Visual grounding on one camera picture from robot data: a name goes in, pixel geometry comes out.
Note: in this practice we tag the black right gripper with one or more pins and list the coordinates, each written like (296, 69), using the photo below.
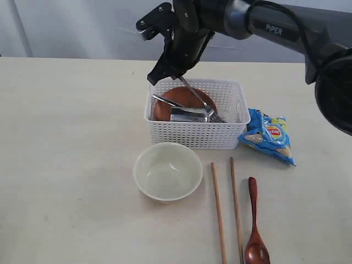
(182, 55)

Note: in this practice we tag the stainless steel fork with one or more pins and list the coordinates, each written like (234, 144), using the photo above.
(213, 116)

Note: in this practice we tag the speckled beige ceramic bowl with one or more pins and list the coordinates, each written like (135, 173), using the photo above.
(167, 172)

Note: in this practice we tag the wooden chopstick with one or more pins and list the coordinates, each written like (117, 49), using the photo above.
(237, 211)
(219, 214)

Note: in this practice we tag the blue potato chips bag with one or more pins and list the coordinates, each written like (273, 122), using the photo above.
(268, 135)

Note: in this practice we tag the brown wooden handled spoon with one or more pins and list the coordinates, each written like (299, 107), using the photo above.
(255, 251)

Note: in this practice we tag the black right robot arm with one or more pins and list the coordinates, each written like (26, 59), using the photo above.
(323, 37)

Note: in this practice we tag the terracotta brown plate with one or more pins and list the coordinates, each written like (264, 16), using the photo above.
(183, 96)

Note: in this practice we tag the stainless steel cup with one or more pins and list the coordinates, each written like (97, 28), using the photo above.
(191, 115)

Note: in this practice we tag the white perforated plastic basket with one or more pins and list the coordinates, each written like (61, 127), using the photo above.
(229, 100)

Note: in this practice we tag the grey backdrop curtain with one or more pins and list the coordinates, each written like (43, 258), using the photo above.
(106, 30)

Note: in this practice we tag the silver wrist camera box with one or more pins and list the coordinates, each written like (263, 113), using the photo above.
(160, 20)

